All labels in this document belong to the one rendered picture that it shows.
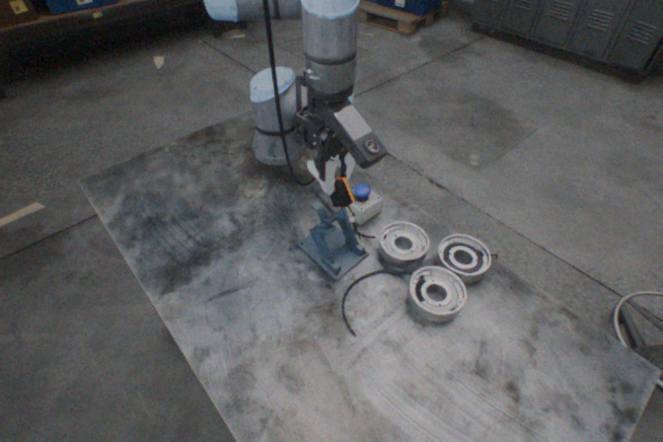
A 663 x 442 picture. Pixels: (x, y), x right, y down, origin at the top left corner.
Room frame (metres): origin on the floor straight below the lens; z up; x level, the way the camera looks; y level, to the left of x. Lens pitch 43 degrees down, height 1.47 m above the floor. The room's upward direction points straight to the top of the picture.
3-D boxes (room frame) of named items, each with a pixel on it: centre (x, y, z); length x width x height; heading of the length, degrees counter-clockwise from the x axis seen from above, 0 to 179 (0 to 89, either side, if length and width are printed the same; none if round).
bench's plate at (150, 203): (0.52, 0.06, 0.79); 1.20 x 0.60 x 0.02; 42
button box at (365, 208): (0.66, -0.07, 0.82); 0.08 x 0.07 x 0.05; 42
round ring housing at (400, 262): (0.53, -0.15, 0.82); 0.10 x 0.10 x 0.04
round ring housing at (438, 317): (0.41, -0.20, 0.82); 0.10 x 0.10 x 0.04
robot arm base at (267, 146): (0.91, 0.15, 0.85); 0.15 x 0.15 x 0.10
